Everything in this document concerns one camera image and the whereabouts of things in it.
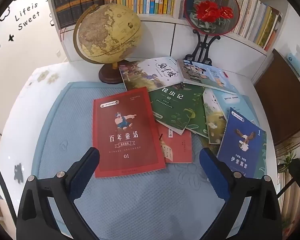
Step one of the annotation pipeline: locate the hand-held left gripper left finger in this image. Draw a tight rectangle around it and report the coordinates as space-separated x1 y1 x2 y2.
16 147 110 240

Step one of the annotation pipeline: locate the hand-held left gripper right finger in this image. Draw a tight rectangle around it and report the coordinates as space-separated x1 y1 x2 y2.
190 147 283 240

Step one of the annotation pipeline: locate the navy blue eagle book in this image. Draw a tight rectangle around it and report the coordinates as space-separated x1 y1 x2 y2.
216 107 267 179

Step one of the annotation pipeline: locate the orange-red emperor book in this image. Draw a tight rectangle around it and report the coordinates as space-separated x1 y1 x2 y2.
155 123 193 164

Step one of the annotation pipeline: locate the red fairy tale book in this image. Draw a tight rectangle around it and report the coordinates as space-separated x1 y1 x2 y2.
92 86 167 178

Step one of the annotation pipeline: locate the green leaf-patterned book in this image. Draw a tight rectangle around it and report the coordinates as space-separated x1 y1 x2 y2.
184 109 210 138

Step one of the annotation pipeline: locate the pale blue goose book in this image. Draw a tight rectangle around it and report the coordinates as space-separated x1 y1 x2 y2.
202 87 257 145

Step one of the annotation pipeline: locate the dark green insect book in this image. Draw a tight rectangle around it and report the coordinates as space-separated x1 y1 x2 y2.
149 82 207 137

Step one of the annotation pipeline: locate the light blue poetry book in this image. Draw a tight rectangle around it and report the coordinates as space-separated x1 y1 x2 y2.
177 59 238 95

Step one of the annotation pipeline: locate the white rabbit meadow book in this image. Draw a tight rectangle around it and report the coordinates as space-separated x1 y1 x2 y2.
118 56 185 92

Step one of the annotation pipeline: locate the row of dark hardcover books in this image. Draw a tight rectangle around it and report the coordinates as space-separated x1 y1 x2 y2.
51 0 105 30

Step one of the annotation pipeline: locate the green potted plant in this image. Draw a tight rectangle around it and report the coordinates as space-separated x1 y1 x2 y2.
277 150 298 174

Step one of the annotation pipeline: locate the light blue quilted mat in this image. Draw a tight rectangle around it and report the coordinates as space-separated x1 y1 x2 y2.
30 81 268 240

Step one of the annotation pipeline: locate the brown wooden cabinet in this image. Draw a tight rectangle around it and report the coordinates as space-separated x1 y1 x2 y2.
254 48 300 147

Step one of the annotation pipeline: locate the light blue tissue pack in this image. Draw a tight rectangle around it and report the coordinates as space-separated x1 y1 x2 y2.
286 51 300 78

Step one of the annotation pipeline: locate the black carved fan stand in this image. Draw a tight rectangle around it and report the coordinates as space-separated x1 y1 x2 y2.
184 29 221 64

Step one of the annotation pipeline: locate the antique yellow desk globe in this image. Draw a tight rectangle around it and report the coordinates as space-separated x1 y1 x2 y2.
73 4 142 84

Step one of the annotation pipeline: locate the round embroidered peony fan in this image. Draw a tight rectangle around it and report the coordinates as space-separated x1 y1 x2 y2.
184 0 241 36

